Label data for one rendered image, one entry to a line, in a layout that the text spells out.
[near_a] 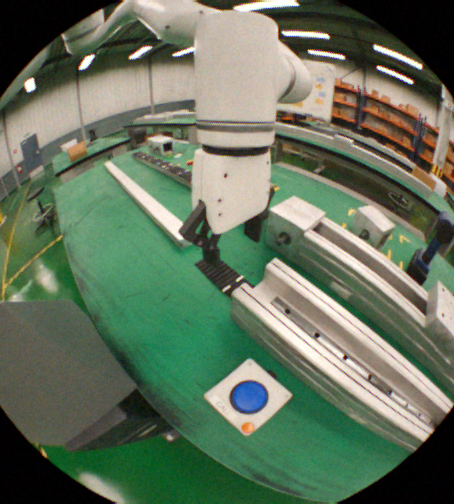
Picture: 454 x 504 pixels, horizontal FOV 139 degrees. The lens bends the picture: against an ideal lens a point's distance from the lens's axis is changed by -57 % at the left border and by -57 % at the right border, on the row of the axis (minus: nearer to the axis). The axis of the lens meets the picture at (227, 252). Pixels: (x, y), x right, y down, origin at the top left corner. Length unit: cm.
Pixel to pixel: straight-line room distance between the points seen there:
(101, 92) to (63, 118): 231
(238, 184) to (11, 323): 25
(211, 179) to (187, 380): 28
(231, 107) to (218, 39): 7
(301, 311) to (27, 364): 36
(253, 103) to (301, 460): 45
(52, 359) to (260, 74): 30
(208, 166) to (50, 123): 1094
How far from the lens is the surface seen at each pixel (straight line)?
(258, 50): 19
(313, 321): 32
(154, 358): 34
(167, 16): 31
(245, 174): 22
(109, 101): 1156
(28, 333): 17
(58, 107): 1117
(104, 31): 53
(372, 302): 41
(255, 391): 25
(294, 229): 40
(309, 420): 34
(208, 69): 19
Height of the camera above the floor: 110
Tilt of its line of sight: 45 degrees down
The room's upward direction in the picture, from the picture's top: straight up
